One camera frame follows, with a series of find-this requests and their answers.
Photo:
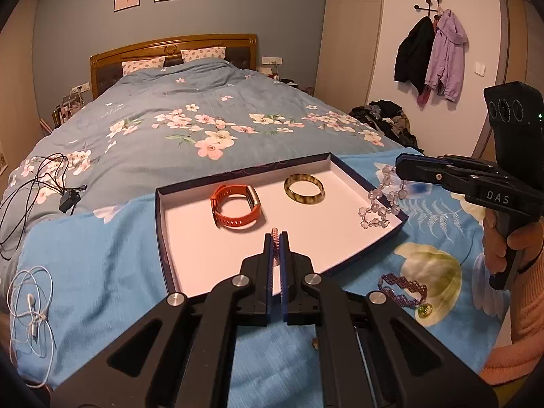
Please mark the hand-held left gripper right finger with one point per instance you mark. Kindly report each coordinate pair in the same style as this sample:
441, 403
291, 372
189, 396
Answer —
284, 263

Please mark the shallow white tray box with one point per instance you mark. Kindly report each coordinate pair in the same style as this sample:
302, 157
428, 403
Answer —
204, 242

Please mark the white wall socket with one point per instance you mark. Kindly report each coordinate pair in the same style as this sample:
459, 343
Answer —
80, 87
270, 60

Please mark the grey framed door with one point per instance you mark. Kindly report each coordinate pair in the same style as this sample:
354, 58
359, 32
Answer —
516, 42

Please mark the pile of dark clothes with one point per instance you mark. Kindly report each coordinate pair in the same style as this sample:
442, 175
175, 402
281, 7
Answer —
384, 117

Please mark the orange smart watch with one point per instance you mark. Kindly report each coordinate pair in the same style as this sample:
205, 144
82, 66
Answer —
216, 205

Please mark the black coat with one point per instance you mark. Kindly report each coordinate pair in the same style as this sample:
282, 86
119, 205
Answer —
414, 55

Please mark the amber bangle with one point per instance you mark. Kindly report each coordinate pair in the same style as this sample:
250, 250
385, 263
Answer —
306, 201

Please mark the person's right hand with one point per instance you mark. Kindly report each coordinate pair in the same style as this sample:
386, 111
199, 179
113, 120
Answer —
525, 238

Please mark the bedside clutter of books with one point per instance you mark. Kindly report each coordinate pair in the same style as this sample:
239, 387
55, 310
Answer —
66, 110

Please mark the wooden bed headboard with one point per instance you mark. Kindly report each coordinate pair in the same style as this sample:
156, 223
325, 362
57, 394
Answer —
170, 44

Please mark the white light switch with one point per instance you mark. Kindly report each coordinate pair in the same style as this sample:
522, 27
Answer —
480, 69

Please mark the black wall coat rack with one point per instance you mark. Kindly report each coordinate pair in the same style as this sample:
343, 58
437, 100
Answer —
429, 5

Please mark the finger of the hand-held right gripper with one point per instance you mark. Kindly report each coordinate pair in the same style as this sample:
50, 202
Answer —
429, 175
471, 160

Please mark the white earphones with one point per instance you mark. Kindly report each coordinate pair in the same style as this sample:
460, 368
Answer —
30, 301

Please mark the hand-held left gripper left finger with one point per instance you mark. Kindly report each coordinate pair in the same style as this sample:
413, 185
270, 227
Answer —
268, 263

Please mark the grey floral duvet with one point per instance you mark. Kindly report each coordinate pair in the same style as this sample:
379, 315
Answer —
170, 93

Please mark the bedside table with items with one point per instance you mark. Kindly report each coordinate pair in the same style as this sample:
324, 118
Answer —
284, 80

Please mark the blue floral blanket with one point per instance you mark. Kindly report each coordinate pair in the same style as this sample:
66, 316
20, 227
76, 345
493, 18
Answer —
106, 263

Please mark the dotted white pillow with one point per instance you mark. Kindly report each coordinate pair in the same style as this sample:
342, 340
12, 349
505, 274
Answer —
204, 54
142, 66

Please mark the person's right forearm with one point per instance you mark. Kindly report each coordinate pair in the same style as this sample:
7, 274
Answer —
527, 318

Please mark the purple jacket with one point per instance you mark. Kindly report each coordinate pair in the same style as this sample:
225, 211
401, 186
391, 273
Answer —
446, 59

